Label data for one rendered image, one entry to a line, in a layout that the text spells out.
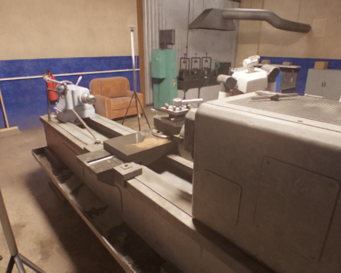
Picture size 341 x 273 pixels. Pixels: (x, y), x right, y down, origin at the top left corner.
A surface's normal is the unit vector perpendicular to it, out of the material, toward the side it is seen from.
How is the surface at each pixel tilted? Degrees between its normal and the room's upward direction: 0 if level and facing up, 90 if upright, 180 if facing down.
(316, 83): 90
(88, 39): 90
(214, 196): 90
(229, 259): 90
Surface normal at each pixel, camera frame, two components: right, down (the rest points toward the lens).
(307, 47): -0.76, 0.22
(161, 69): 0.66, 0.26
